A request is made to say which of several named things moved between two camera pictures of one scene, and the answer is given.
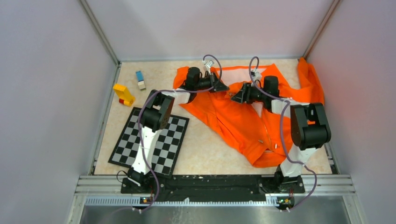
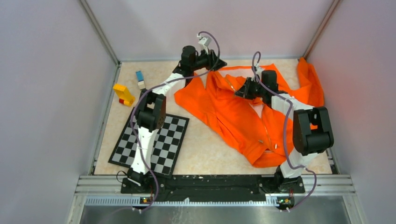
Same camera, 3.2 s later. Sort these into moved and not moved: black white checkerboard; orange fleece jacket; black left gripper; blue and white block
Moved: black left gripper
Not moved: orange fleece jacket; black white checkerboard; blue and white block
